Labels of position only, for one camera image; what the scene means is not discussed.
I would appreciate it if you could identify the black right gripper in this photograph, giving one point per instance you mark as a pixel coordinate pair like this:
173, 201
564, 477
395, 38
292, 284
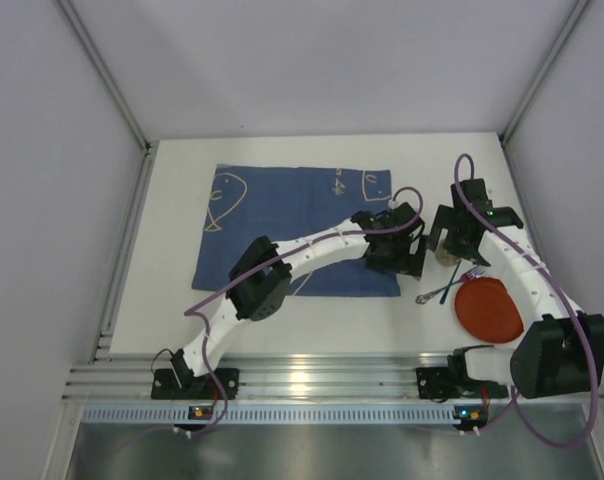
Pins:
442, 230

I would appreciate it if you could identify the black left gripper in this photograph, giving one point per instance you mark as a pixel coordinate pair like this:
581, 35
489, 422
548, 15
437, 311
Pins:
415, 255

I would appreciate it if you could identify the speckled ceramic cup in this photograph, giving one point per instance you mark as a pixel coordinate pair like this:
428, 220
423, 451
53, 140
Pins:
445, 258

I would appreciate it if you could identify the orange plastic plate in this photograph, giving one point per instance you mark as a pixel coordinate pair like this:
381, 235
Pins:
484, 308

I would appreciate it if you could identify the blue cloth placemat gold print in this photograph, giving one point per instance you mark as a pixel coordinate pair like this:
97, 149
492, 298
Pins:
282, 203

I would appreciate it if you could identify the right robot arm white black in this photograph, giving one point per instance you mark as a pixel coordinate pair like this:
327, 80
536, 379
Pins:
529, 334

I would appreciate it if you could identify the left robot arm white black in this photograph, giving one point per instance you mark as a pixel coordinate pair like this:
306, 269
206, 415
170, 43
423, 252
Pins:
260, 279

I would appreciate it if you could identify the iridescent purple fork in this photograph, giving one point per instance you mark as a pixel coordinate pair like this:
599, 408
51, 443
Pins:
471, 274

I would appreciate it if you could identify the blue metal spoon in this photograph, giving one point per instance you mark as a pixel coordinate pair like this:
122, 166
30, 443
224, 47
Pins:
447, 288

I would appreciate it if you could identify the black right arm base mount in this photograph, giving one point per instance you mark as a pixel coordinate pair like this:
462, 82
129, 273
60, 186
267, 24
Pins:
451, 382

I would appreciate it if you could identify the aluminium front rail base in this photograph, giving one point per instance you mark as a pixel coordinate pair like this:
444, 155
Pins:
311, 378

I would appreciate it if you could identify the aluminium frame rail right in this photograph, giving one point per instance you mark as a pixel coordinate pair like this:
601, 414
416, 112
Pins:
560, 40

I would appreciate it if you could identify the aluminium frame rail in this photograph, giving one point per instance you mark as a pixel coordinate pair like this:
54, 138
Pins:
560, 40
91, 50

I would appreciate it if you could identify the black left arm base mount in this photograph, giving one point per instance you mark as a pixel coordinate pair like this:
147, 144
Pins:
177, 382

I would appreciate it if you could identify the slotted grey cable duct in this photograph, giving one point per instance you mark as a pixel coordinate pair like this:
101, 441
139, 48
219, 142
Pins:
285, 414

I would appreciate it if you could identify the aluminium frame rail left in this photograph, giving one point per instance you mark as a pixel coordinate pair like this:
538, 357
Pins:
91, 50

